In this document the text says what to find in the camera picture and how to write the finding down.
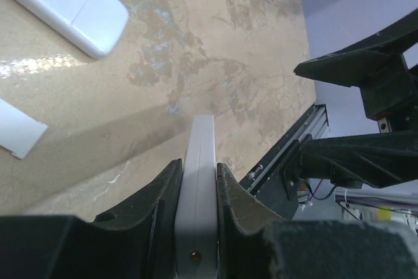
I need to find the aluminium frame rail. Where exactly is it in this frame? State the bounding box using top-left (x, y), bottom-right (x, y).
top-left (240, 105), bottom-right (329, 195)

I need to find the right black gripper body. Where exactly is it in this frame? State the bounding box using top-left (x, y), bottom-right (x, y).
top-left (359, 50), bottom-right (417, 132)

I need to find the white battery cover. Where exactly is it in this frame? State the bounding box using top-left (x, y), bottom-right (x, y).
top-left (1, 99), bottom-right (48, 159)

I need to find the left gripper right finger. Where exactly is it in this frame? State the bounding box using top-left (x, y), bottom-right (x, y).
top-left (216, 163), bottom-right (286, 278)

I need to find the white remote control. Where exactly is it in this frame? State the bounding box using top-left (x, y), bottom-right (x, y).
top-left (15, 0), bottom-right (129, 59)
top-left (174, 114), bottom-right (218, 278)

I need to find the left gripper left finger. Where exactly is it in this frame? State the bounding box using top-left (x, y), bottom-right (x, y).
top-left (94, 159), bottom-right (183, 278)

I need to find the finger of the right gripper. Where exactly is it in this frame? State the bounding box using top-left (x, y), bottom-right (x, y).
top-left (294, 10), bottom-right (417, 87)
top-left (283, 131), bottom-right (417, 189)

